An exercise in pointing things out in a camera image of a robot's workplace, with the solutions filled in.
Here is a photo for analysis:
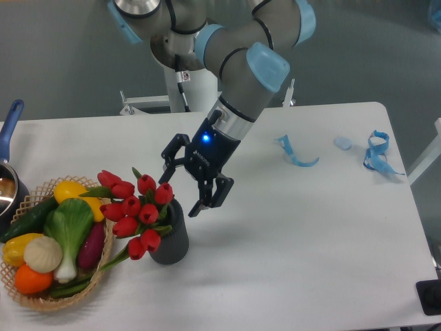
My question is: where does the black device at edge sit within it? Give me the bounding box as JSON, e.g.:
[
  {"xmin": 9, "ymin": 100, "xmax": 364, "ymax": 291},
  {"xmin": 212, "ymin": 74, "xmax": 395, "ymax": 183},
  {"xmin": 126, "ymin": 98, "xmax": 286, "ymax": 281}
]
[{"xmin": 416, "ymin": 279, "xmax": 440, "ymax": 316}]

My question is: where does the green pea pod toy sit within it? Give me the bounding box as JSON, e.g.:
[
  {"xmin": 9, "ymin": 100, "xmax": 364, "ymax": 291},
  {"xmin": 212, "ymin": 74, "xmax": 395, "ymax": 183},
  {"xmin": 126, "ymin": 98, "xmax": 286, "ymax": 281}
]
[{"xmin": 49, "ymin": 273, "xmax": 92, "ymax": 299}]

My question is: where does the blue handled saucepan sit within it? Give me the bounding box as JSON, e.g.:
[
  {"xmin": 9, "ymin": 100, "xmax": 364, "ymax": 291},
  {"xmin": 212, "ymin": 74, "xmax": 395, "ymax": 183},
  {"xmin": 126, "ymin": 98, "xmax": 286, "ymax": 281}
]
[{"xmin": 1, "ymin": 99, "xmax": 29, "ymax": 235}]

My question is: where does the tangled blue strap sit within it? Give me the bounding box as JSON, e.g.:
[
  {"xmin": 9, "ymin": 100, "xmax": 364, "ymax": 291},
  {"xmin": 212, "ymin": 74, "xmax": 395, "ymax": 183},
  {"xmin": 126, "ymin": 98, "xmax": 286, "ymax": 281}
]
[{"xmin": 362, "ymin": 130, "xmax": 407, "ymax": 178}]

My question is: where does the woven wicker basket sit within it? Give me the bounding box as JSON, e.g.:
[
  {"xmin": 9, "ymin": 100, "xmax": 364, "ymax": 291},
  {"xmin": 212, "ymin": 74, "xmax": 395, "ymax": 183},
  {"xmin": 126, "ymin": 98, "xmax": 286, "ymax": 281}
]
[{"xmin": 1, "ymin": 177, "xmax": 114, "ymax": 312}]

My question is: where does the green bok choy toy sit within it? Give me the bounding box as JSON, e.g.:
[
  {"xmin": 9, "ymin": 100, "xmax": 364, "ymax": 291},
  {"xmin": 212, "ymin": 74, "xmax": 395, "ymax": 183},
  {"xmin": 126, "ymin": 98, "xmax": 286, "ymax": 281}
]
[{"xmin": 43, "ymin": 198, "xmax": 94, "ymax": 283}]

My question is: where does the small blue cap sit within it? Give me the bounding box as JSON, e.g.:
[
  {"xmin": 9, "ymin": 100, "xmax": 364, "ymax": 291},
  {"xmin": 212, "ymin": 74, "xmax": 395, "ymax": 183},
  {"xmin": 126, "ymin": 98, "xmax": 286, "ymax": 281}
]
[{"xmin": 334, "ymin": 137, "xmax": 352, "ymax": 151}]

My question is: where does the green cucumber toy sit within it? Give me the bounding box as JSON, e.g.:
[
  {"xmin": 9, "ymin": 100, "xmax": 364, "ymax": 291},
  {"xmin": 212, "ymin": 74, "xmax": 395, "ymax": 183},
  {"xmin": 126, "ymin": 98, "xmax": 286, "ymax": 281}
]
[{"xmin": 1, "ymin": 197, "xmax": 59, "ymax": 243}]

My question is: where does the yellow bell pepper toy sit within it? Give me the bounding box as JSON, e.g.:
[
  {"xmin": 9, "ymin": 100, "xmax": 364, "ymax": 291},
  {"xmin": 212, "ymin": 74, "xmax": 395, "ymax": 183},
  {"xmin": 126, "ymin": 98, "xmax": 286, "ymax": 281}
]
[{"xmin": 2, "ymin": 233, "xmax": 43, "ymax": 267}]

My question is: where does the cream steamed bun toy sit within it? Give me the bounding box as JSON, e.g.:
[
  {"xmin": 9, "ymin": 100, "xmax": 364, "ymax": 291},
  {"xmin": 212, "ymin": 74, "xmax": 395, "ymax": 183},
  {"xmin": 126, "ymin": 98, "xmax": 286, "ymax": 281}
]
[{"xmin": 23, "ymin": 236, "xmax": 63, "ymax": 273}]

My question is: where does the white frame at right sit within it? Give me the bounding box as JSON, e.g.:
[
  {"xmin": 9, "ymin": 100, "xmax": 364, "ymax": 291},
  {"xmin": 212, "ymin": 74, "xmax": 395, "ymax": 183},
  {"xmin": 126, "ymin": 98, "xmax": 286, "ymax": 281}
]
[{"xmin": 407, "ymin": 118, "xmax": 440, "ymax": 185}]

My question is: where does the red tulip bouquet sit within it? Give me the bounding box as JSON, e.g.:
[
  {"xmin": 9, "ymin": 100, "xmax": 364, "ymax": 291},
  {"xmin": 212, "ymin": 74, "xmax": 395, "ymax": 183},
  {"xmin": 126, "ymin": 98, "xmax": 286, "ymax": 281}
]
[{"xmin": 79, "ymin": 168, "xmax": 174, "ymax": 271}]

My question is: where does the purple sweet potato toy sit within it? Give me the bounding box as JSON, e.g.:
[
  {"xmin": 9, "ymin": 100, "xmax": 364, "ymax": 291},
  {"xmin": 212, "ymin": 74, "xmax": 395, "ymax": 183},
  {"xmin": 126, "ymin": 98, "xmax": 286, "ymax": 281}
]
[{"xmin": 77, "ymin": 222, "xmax": 105, "ymax": 270}]

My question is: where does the yellow squash toy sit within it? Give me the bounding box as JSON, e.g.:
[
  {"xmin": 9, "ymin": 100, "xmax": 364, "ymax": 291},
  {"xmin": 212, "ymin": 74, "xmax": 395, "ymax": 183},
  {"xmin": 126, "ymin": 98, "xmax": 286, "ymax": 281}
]
[{"xmin": 54, "ymin": 180, "xmax": 105, "ymax": 222}]

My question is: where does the curved blue strap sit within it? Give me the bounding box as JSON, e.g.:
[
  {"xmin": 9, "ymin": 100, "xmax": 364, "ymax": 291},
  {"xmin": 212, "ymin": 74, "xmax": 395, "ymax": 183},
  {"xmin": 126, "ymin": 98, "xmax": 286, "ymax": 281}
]
[{"xmin": 274, "ymin": 134, "xmax": 320, "ymax": 168}]

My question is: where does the dark grey ribbed vase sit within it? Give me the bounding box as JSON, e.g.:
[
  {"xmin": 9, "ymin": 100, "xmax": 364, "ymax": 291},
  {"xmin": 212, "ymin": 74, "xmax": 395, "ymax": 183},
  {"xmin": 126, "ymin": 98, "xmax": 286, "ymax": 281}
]
[{"xmin": 150, "ymin": 199, "xmax": 189, "ymax": 265}]

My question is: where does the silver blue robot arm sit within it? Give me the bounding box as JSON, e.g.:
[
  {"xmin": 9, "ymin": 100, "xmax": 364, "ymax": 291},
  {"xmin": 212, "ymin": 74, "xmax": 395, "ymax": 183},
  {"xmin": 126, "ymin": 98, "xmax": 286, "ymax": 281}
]
[{"xmin": 108, "ymin": 1, "xmax": 316, "ymax": 217}]

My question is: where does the orange fruit toy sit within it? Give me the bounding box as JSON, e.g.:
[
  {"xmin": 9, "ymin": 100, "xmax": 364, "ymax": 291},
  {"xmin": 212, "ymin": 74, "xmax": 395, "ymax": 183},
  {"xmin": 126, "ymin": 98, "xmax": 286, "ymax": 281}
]
[{"xmin": 14, "ymin": 264, "xmax": 53, "ymax": 294}]

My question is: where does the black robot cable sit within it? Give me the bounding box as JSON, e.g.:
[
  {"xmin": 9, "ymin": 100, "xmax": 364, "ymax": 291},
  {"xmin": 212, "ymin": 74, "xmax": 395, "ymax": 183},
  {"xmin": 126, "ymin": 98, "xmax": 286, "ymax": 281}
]
[{"xmin": 174, "ymin": 54, "xmax": 192, "ymax": 113}]

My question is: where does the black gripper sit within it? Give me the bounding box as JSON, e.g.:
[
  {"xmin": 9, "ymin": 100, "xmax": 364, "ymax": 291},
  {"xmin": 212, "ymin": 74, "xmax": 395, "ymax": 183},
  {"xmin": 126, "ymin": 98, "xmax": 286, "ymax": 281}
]
[{"xmin": 158, "ymin": 118, "xmax": 240, "ymax": 217}]

